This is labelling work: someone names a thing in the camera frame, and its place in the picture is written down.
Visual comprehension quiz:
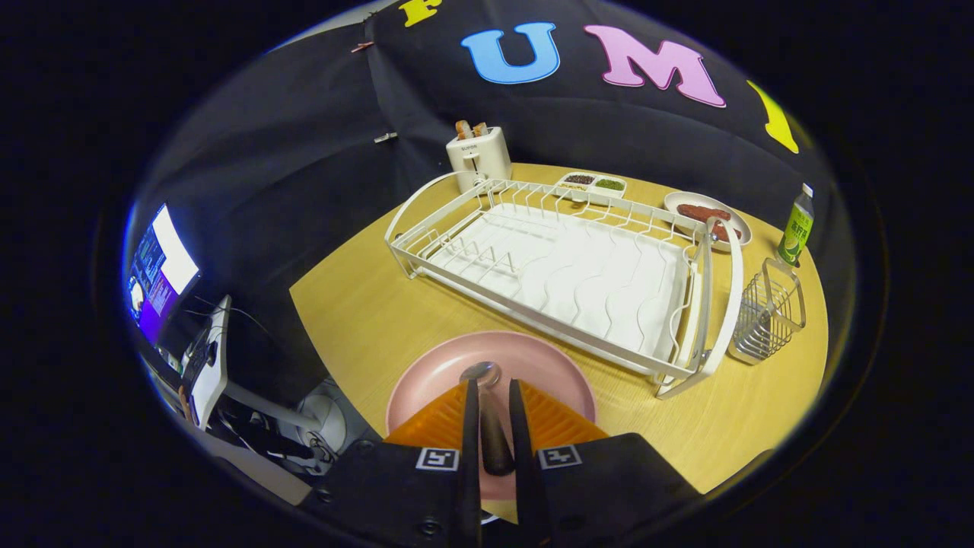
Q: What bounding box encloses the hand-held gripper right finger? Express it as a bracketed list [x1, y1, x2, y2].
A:
[508, 378, 705, 546]

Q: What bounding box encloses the white toaster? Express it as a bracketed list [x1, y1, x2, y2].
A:
[446, 126, 513, 193]

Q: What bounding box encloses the metal wire basket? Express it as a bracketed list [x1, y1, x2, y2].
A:
[728, 257, 807, 366]

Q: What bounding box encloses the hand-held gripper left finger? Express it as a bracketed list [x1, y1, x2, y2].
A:
[304, 378, 482, 548]

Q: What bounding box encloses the black backdrop cloth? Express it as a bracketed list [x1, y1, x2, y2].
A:
[137, 0, 853, 381]

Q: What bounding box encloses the white round stand base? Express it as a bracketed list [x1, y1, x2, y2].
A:
[301, 381, 349, 459]

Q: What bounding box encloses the beige round plate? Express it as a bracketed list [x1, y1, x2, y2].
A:
[664, 190, 753, 250]

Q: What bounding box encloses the pink plate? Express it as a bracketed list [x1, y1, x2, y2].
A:
[385, 330, 599, 503]

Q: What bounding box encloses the green label drink bottle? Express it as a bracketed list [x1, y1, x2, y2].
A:
[777, 183, 816, 267]

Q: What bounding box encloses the computer monitor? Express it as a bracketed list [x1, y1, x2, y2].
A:
[126, 204, 201, 347]

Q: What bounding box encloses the white divided grain tray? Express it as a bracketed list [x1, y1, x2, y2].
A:
[555, 172, 629, 202]

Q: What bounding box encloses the dark-handled metal spoon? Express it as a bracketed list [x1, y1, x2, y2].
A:
[460, 362, 516, 477]

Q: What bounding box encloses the white flat device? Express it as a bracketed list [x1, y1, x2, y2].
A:
[183, 295, 233, 431]

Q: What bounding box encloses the white wire dish rack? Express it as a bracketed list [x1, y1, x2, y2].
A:
[384, 171, 745, 400]

